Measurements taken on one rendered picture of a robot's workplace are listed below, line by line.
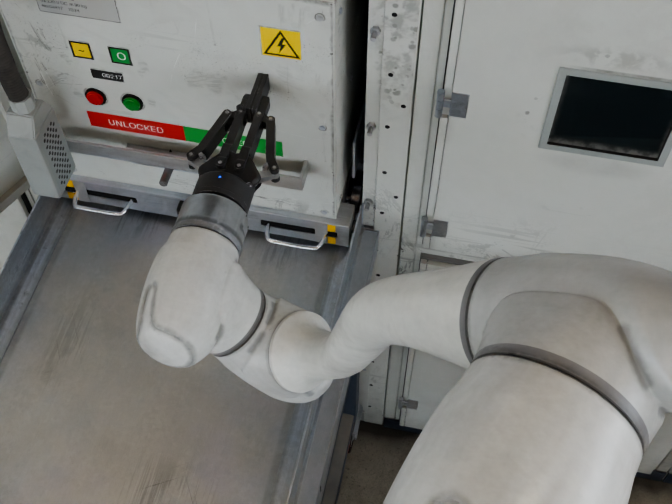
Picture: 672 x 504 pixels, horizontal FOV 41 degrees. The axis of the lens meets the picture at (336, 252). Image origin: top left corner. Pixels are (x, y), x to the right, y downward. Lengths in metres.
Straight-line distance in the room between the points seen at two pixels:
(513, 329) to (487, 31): 0.64
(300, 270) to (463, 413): 0.99
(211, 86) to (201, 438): 0.54
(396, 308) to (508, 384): 0.21
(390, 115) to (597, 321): 0.81
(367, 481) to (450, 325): 1.59
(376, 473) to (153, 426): 0.96
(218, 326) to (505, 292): 0.46
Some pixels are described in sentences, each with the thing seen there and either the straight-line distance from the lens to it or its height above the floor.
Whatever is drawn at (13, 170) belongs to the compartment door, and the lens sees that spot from 1.76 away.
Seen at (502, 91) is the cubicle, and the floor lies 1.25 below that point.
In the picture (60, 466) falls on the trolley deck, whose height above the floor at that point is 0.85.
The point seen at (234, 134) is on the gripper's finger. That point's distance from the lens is 1.22.
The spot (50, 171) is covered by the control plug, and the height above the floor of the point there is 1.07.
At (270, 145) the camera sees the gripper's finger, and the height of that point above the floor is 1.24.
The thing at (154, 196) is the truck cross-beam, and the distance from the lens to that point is 1.59.
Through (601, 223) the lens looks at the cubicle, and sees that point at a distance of 1.48.
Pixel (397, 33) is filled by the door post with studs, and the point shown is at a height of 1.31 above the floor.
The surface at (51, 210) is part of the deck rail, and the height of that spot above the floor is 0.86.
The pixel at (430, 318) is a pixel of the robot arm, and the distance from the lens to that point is 0.74.
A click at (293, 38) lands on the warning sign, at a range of 1.23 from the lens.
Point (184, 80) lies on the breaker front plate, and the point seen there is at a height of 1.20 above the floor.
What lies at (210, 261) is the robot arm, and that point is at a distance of 1.06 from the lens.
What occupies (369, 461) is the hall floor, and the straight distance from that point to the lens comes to 2.30.
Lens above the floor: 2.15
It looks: 56 degrees down
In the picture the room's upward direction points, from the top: straight up
